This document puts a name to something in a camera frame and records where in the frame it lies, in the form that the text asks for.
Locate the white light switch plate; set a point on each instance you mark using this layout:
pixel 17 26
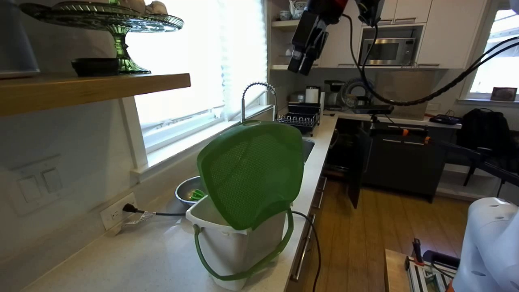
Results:
pixel 33 185

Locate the black bowl on shelf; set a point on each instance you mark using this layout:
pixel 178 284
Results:
pixel 97 67

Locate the large steel mixing bowl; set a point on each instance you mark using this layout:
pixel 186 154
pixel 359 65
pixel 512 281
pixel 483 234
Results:
pixel 191 190

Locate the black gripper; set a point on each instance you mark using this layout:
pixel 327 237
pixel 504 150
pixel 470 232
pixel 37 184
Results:
pixel 312 34

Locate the built-in microwave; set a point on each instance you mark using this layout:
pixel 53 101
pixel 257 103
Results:
pixel 390 46

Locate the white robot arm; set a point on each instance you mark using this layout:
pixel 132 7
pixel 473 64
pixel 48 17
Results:
pixel 491 249

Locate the white wall outlet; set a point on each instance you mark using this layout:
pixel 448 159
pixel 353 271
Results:
pixel 113 216

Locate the green glass cake stand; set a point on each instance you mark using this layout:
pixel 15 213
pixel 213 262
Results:
pixel 111 17

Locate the green bin lid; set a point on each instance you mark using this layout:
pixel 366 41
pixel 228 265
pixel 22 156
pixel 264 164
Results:
pixel 254 171

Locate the wooden wall shelf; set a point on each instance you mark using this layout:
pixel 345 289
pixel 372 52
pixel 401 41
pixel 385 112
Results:
pixel 35 94

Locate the black dish rack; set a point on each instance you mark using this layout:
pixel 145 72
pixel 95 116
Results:
pixel 303 116

